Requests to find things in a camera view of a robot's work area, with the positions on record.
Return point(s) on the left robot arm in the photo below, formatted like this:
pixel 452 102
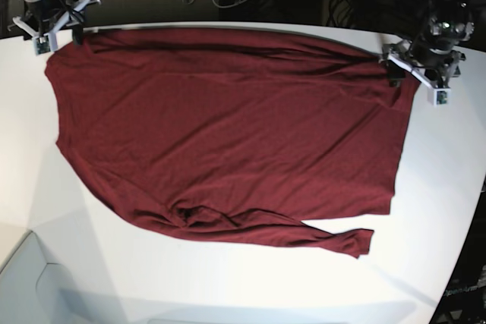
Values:
pixel 444 24

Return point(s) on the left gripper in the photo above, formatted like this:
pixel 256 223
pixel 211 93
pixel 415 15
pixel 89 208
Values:
pixel 432 68

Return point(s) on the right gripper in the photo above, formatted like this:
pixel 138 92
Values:
pixel 42 30

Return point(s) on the white bin at corner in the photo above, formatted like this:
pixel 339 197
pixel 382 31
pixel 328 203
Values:
pixel 34 290

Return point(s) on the dark red t-shirt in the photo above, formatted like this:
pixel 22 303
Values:
pixel 225 135

